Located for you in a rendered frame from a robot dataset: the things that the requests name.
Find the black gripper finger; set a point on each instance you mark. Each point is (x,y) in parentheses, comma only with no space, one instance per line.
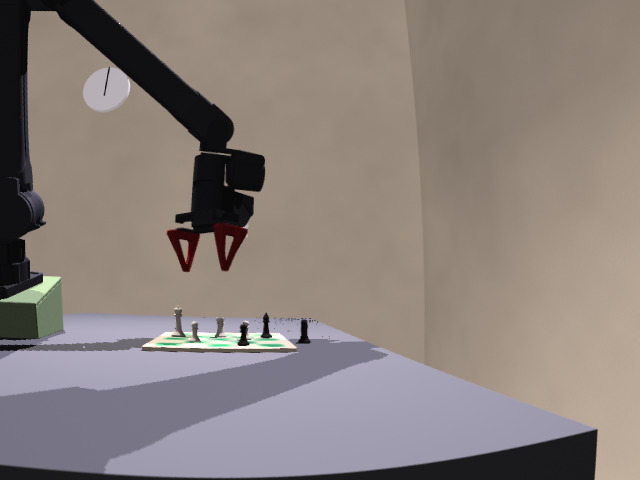
(192,238)
(220,231)

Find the green and cream chessboard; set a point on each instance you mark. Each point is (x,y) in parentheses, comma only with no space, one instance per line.
(210,343)

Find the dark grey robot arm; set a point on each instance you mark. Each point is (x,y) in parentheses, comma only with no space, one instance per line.
(21,208)

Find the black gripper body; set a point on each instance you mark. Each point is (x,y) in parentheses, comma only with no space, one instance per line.
(205,206)

